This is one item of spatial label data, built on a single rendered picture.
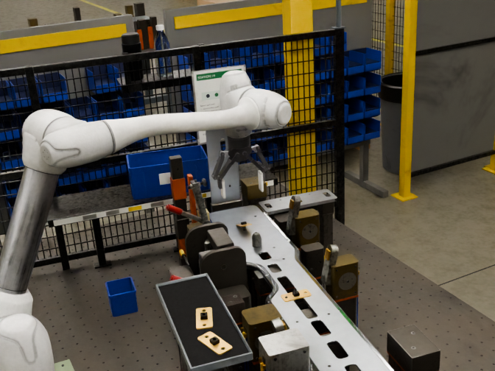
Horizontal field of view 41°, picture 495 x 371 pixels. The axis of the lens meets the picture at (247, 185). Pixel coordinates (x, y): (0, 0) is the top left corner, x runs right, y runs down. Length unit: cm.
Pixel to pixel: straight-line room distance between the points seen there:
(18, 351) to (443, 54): 373
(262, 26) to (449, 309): 248
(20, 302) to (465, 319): 145
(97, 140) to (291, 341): 76
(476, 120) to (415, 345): 372
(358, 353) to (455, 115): 358
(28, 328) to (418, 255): 282
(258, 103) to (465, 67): 325
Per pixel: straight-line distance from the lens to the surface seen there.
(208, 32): 423
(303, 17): 285
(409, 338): 176
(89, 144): 187
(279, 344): 159
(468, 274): 412
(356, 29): 479
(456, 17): 496
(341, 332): 182
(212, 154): 250
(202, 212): 226
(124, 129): 193
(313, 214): 234
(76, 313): 259
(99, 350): 237
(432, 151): 509
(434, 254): 430
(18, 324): 198
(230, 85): 212
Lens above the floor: 205
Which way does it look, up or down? 23 degrees down
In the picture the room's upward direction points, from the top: 4 degrees counter-clockwise
